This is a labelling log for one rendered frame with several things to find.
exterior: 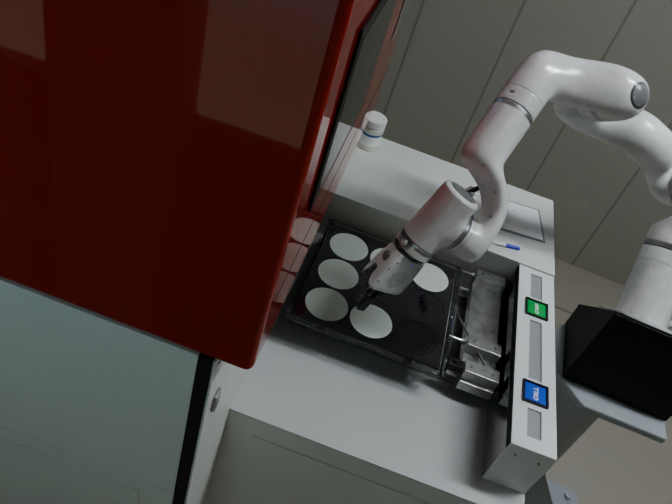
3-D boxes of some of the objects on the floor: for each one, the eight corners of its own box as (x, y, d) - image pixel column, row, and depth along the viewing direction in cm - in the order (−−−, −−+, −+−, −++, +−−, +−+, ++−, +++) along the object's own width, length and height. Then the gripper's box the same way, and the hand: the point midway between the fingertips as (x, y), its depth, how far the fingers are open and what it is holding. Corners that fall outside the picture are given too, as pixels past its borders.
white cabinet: (188, 568, 181) (228, 410, 127) (290, 331, 253) (343, 167, 200) (400, 651, 179) (530, 526, 125) (441, 388, 252) (535, 239, 198)
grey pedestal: (575, 493, 232) (720, 357, 178) (575, 616, 199) (753, 495, 145) (444, 438, 235) (549, 288, 181) (423, 551, 202) (543, 408, 148)
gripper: (426, 242, 137) (373, 298, 144) (381, 225, 127) (326, 287, 134) (443, 267, 132) (387, 323, 140) (397, 251, 122) (340, 313, 129)
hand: (363, 299), depth 136 cm, fingers closed
